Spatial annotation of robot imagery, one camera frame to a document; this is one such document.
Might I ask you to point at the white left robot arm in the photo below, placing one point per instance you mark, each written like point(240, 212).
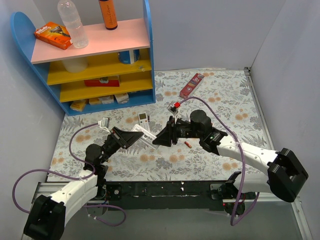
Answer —
point(50, 214)

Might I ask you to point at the orange razor box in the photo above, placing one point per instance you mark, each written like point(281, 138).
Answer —
point(55, 35)

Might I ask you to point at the red toothpaste box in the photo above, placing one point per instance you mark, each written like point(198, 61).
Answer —
point(191, 86)

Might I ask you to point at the white remote control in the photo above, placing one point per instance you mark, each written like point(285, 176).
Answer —
point(143, 121)
point(138, 128)

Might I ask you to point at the blue shelf unit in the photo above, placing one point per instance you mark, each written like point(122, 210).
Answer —
point(114, 62)

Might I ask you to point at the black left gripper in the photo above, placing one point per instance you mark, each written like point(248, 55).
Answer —
point(119, 137)

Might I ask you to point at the white cup on shelf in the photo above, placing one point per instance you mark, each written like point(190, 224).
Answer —
point(75, 65)

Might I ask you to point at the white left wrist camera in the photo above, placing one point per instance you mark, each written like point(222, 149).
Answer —
point(104, 124)

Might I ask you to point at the red box on shelf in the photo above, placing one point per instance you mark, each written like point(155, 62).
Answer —
point(107, 81)

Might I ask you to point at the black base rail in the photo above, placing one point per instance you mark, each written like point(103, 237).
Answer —
point(160, 195)

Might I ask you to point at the red battery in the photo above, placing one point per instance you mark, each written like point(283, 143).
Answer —
point(188, 144)

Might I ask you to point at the clear plastic bottle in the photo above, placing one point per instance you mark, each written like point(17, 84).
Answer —
point(72, 21)

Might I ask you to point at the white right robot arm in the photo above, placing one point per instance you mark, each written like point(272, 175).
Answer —
point(284, 175)

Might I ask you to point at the blue white can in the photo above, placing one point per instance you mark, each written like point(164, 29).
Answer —
point(129, 57)

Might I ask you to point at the orange cologne bottle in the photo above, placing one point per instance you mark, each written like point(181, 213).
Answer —
point(109, 14)

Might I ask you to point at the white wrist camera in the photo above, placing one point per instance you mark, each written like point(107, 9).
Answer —
point(173, 108)
point(104, 124)

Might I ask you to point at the floral table mat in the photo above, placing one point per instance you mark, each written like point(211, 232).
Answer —
point(226, 96)

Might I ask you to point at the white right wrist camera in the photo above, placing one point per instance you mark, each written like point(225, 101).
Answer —
point(173, 108)

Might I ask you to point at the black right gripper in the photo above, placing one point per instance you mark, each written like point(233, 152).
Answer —
point(172, 131)

